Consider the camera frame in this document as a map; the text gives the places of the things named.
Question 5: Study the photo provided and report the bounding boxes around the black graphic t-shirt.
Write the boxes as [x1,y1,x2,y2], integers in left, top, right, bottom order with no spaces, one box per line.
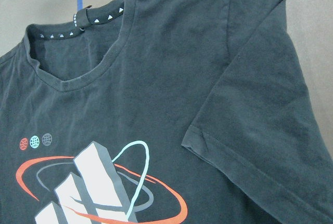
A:
[1,0,332,223]

